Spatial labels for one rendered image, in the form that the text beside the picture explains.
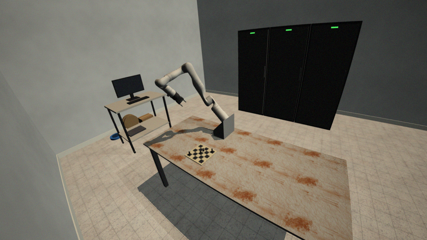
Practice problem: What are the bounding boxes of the chessboard with black pieces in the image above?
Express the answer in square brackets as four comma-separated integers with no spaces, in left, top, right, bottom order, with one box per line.
[185,144,217,166]

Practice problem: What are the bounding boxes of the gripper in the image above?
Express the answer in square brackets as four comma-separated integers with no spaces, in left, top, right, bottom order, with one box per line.
[167,89,186,106]

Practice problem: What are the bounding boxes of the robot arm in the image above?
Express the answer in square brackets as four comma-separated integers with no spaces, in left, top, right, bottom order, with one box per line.
[155,62,228,122]

